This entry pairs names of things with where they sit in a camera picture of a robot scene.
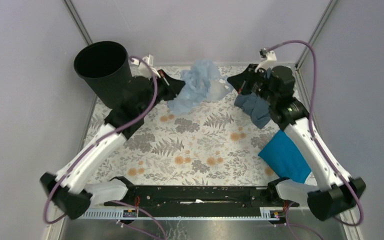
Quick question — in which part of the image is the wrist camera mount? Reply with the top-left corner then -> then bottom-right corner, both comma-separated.
254,48 -> 277,73
138,54 -> 159,79

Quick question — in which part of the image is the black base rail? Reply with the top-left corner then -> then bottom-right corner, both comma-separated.
120,185 -> 288,211

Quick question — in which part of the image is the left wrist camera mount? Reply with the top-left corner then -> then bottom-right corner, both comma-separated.
138,54 -> 159,79

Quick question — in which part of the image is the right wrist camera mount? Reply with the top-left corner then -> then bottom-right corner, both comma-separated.
254,48 -> 277,73

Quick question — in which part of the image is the white slotted cable duct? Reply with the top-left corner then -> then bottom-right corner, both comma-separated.
79,205 -> 281,221

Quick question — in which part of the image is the floral patterned table mat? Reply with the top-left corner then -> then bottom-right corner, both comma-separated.
86,65 -> 319,187

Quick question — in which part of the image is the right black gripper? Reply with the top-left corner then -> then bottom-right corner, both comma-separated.
226,64 -> 277,105

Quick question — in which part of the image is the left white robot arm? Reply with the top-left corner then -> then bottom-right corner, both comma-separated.
39,69 -> 186,220

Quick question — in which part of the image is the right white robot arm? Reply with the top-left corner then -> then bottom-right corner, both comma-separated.
227,64 -> 366,221

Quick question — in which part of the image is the light blue plastic trash bag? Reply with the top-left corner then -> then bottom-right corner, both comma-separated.
167,59 -> 233,115

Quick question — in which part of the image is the black plastic trash bin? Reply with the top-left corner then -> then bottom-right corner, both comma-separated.
73,41 -> 133,109

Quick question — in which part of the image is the bright blue folded cloth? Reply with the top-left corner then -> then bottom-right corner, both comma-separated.
258,130 -> 312,184

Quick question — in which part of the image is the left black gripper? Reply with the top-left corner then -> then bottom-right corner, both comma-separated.
138,68 -> 184,116

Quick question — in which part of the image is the grey-blue crumpled cloth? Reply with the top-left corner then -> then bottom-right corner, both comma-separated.
234,93 -> 271,129

